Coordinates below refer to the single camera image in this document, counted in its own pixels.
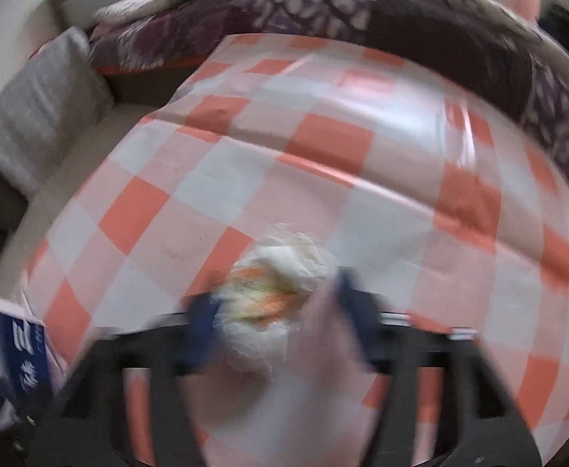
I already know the blue white box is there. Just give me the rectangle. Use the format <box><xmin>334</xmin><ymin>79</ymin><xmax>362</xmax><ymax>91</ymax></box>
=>
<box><xmin>0</xmin><ymin>296</ymin><xmax>55</xmax><ymax>416</ymax></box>

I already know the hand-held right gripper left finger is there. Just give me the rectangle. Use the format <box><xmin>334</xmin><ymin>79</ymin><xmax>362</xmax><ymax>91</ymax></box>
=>
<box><xmin>26</xmin><ymin>291</ymin><xmax>227</xmax><ymax>467</ymax></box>

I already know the purple patterned blanket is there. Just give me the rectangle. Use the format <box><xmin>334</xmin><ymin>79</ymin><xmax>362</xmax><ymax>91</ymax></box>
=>
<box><xmin>88</xmin><ymin>0</ymin><xmax>569</xmax><ymax>207</ymax></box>

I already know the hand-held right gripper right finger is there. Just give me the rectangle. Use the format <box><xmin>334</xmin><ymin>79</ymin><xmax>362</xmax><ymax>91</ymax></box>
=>
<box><xmin>332</xmin><ymin>267</ymin><xmax>544</xmax><ymax>467</ymax></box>

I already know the white plastic wrapper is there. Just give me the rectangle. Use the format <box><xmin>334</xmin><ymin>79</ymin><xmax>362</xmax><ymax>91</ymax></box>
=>
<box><xmin>213</xmin><ymin>225</ymin><xmax>333</xmax><ymax>376</ymax></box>

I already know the grey pillow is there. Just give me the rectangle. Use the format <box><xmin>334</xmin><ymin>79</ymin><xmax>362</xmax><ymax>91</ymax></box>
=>
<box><xmin>0</xmin><ymin>26</ymin><xmax>116</xmax><ymax>196</ymax></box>

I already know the bed with grey sheet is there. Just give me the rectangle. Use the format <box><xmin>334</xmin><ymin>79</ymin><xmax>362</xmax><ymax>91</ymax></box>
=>
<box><xmin>0</xmin><ymin>70</ymin><xmax>207</xmax><ymax>283</ymax></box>

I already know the orange white checked tablecloth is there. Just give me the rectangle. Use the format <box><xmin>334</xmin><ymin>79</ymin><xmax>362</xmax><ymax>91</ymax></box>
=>
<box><xmin>19</xmin><ymin>33</ymin><xmax>569</xmax><ymax>467</ymax></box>

